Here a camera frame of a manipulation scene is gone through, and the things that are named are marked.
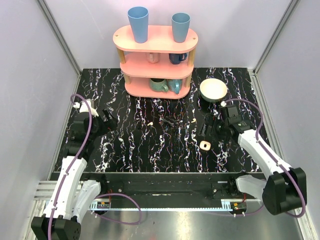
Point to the green speckled ceramic mug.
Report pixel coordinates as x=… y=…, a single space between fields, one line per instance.
x=158 y=85

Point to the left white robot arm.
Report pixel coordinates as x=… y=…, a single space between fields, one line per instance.
x=67 y=172

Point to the pink three-tier wooden shelf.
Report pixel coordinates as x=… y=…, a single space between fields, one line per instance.
x=137 y=71

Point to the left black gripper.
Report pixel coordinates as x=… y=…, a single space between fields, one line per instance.
x=107 y=119

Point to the pink ceramic mug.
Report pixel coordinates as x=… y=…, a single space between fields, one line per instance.
x=153 y=57

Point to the large blue plastic cup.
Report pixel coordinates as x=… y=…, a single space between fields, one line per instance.
x=139 y=20

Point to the light blue butterfly mug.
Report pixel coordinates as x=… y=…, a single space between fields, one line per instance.
x=175 y=85

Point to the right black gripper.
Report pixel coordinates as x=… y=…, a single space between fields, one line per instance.
x=209 y=120

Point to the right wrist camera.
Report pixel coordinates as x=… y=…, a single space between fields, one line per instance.
x=230 y=114

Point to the small blue plastic cup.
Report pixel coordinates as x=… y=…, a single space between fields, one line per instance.
x=180 y=23

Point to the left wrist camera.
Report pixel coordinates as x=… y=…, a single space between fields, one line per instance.
x=88 y=105

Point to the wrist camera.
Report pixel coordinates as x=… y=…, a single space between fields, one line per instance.
x=230 y=114
x=88 y=105

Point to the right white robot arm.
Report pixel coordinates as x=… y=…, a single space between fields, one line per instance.
x=265 y=160

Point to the cream earbud charging case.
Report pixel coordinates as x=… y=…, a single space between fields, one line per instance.
x=205 y=145

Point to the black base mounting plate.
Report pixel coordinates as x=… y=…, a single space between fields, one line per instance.
x=168 y=190

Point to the aluminium frame rail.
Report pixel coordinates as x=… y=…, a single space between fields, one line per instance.
x=62 y=217

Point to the dark blue ceramic mug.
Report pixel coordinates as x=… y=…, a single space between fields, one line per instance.
x=177 y=58

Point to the cream bowl with dark rim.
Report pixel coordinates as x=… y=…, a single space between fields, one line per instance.
x=213 y=90

